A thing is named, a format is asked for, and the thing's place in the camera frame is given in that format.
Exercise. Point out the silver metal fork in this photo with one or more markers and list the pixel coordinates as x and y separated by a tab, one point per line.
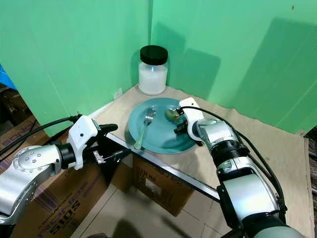
144	130

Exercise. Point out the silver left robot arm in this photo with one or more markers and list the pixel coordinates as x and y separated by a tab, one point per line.
25	178

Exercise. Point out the cardboard box with purple print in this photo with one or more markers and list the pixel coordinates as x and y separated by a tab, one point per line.
79	198

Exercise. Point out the glass jar with black lid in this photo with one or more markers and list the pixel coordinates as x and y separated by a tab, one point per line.
152	74

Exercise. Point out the blue flat box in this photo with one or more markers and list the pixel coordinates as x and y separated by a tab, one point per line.
5	78

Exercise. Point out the black table leg frame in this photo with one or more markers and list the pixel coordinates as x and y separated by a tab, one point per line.
232	230

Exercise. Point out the beige table cover sheet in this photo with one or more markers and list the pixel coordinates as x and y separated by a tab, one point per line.
218	163

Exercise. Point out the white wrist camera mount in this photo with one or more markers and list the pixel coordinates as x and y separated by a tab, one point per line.
81	136
192	115

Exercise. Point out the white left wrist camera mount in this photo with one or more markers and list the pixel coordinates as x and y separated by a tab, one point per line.
81	136

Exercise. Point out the cardboard box with white label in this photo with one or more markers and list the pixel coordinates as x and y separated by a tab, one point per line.
161	186

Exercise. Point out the olive grey robot torso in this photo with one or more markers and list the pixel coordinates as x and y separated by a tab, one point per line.
272	232

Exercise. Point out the plain brown cardboard box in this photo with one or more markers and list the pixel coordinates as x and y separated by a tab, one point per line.
14	106

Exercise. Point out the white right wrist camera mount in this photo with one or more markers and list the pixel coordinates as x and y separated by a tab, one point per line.
192	115

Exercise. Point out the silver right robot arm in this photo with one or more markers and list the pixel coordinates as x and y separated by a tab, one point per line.
247	183

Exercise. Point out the small white tag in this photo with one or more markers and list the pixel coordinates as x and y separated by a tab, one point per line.
118	93

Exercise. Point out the green backdrop panel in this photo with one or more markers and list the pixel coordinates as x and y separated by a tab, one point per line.
237	54
69	49

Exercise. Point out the teal round plate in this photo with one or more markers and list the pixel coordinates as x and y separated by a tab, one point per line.
161	135

